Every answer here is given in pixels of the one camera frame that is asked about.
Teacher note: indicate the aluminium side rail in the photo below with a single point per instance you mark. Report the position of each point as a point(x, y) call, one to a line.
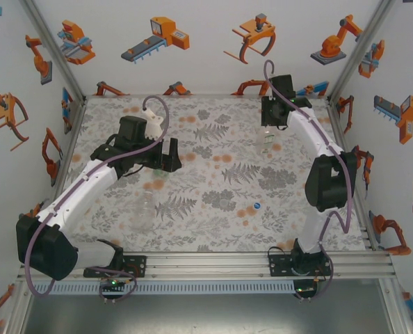
point(73, 132)
point(337, 125)

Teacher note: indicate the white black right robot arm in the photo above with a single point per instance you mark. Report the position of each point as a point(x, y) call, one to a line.
point(317, 132)

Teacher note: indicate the blue bottle cap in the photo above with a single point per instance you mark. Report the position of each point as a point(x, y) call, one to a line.
point(257, 205)

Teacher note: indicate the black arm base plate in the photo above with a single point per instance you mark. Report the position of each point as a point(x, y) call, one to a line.
point(137, 266)
point(279, 264)

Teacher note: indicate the aluminium front extrusion rail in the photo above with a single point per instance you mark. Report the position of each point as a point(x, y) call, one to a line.
point(206, 266)

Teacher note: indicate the clear plastic cup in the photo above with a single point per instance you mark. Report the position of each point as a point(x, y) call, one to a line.
point(144, 212)

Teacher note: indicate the aluminium corner post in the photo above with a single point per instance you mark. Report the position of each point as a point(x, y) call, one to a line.
point(358, 52)
point(57, 52)

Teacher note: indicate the floral patterned table cover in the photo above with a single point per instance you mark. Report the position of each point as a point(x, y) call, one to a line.
point(178, 240)

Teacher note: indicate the small circuit board green LED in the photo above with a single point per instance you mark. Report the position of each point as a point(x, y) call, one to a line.
point(304, 289)
point(113, 283)

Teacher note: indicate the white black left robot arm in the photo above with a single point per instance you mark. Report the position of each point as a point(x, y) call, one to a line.
point(78, 195)

